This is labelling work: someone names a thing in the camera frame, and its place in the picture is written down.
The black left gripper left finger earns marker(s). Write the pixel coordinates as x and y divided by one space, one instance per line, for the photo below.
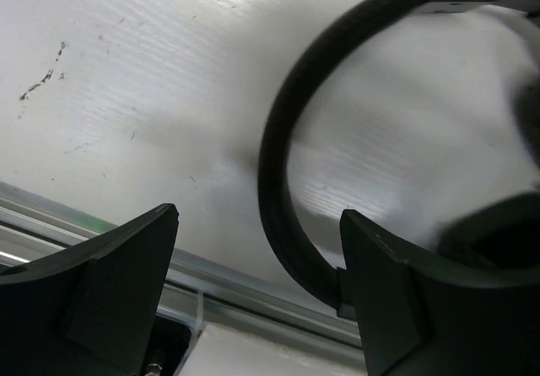
88 309

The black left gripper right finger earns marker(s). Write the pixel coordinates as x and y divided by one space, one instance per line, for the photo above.
420 313

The large black gaming headset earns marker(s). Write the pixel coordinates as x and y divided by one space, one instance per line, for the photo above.
294 250

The aluminium front table rail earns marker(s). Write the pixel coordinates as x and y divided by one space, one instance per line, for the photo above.
33 227

